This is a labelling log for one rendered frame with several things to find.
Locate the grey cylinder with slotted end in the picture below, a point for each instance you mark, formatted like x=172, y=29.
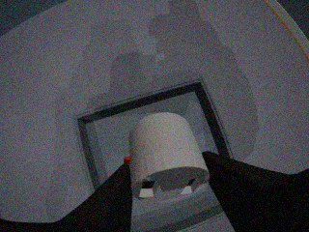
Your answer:
x=166, y=163

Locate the grey shallow rectangular tray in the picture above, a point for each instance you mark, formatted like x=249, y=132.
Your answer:
x=101, y=135

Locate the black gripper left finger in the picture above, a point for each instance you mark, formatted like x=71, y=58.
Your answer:
x=106, y=210

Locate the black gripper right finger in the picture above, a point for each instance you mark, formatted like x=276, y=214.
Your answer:
x=256, y=199

